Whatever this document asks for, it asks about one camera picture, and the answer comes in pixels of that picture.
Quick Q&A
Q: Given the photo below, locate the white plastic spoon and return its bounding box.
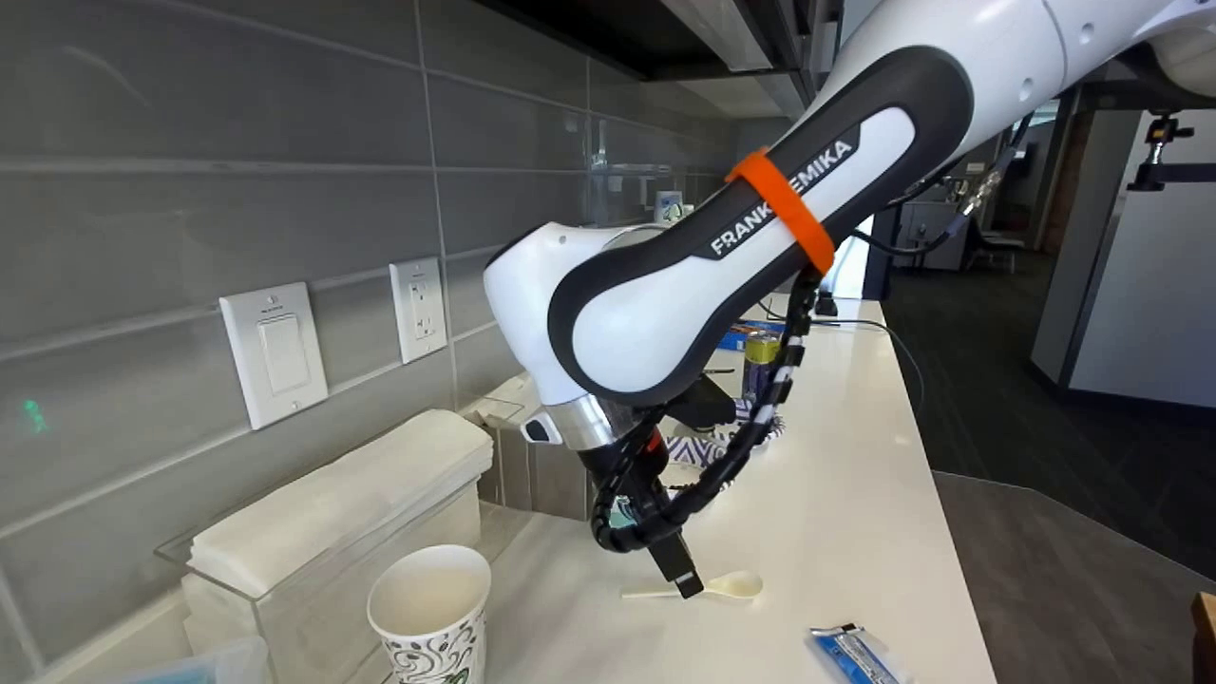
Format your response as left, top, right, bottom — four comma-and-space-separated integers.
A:
619, 567, 766, 607

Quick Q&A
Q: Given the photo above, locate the black camera on stand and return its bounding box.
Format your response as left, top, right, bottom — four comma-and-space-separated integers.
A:
1087, 74, 1216, 199

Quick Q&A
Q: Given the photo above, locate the white wall power outlet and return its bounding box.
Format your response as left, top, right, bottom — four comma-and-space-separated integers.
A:
382, 255, 451, 368

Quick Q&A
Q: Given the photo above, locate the dark office chair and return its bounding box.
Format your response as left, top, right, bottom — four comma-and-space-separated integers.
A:
960, 213, 1032, 277

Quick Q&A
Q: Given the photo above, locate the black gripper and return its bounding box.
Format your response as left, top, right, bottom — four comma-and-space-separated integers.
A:
623, 453, 708, 601

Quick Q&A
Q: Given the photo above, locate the blue and white snack packet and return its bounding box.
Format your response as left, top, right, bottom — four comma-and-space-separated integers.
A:
802, 621, 905, 684

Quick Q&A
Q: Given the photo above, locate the orange strap on arm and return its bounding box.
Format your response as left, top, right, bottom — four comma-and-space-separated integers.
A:
727, 148, 843, 277

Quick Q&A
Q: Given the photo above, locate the white light switch plate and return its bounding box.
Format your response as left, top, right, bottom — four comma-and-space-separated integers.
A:
216, 282, 334, 434

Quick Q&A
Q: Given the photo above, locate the light wooden board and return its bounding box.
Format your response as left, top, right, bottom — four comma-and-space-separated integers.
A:
1188, 591, 1216, 684

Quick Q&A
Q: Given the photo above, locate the napkin dispenser with white napkins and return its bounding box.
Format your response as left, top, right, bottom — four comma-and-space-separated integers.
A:
458, 374, 596, 526
150, 408, 496, 684

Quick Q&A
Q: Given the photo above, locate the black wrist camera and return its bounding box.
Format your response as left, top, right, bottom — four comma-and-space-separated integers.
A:
676, 377, 741, 434

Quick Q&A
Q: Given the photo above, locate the black corrugated cable conduit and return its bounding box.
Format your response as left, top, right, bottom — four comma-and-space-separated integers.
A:
581, 258, 819, 559

